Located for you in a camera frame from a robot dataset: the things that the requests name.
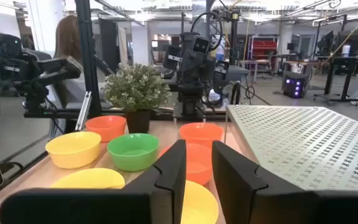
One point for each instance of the red storage shelf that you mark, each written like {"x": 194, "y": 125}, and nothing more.
{"x": 264, "y": 48}

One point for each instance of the black computer with purple lights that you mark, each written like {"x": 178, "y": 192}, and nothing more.
{"x": 294, "y": 85}

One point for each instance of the black pole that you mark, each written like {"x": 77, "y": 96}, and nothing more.
{"x": 234, "y": 40}

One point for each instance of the orange plastic mini bowl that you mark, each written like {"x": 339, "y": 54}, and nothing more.
{"x": 106, "y": 129}
{"x": 199, "y": 165}
{"x": 201, "y": 135}

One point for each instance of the potted artificial green plant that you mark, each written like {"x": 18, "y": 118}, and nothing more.
{"x": 135, "y": 90}

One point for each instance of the silver aluminium strut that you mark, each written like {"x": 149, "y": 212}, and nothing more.
{"x": 83, "y": 112}

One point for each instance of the yellow plastic mini bowl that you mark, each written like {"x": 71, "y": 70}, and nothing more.
{"x": 73, "y": 152}
{"x": 199, "y": 205}
{"x": 89, "y": 180}

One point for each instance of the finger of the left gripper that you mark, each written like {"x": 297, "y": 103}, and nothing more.
{"x": 202, "y": 77}
{"x": 192, "y": 76}

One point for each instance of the large black monitor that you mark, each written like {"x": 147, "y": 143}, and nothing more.
{"x": 353, "y": 42}

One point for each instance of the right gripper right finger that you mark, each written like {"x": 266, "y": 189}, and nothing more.
{"x": 235, "y": 180}

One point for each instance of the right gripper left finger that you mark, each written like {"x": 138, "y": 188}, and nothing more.
{"x": 169, "y": 174}

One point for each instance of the black upright panel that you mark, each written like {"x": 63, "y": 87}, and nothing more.
{"x": 109, "y": 43}

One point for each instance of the black background robot arm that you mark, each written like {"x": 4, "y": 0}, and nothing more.
{"x": 11, "y": 71}

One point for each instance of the green plastic mini bowl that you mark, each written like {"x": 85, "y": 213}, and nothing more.
{"x": 132, "y": 155}

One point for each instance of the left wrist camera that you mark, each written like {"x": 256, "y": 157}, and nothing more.
{"x": 201, "y": 45}

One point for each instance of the black standing desk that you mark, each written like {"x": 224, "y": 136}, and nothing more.
{"x": 346, "y": 77}

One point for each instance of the green perforated shelf stand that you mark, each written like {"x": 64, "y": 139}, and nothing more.
{"x": 306, "y": 140}

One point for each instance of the black aluminium table frame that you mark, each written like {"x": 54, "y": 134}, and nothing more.
{"x": 87, "y": 62}

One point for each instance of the small black monitor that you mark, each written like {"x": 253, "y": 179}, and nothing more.
{"x": 326, "y": 43}

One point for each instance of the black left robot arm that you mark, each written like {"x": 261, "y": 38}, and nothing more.
{"x": 190, "y": 105}

